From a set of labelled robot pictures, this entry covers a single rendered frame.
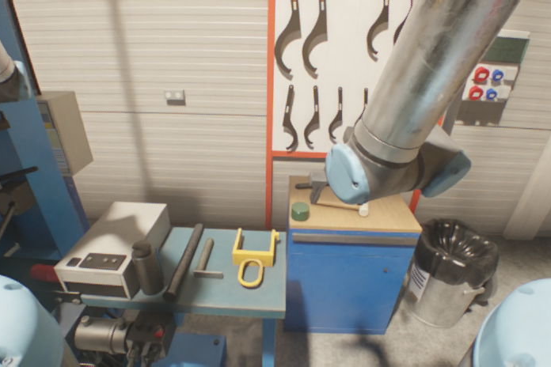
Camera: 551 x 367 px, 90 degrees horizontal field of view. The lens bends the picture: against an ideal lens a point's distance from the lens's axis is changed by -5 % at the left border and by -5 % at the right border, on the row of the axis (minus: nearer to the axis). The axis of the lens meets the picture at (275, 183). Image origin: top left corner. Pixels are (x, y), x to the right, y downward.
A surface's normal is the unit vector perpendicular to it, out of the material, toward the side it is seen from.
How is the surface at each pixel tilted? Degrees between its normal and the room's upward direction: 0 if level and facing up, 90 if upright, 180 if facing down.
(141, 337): 0
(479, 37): 110
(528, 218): 90
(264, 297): 0
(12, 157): 90
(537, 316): 5
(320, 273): 90
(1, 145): 90
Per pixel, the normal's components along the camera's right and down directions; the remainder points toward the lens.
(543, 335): -0.05, -0.85
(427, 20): -0.86, 0.27
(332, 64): -0.04, 0.48
